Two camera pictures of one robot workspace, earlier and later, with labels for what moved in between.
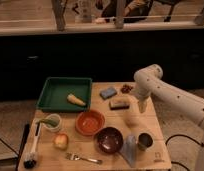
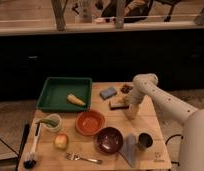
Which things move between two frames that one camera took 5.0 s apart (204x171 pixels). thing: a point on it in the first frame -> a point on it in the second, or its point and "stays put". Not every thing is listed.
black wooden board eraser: [119, 105] stays put
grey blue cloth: [129, 150] stays put
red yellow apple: [61, 141] stays put
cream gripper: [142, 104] -> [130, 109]
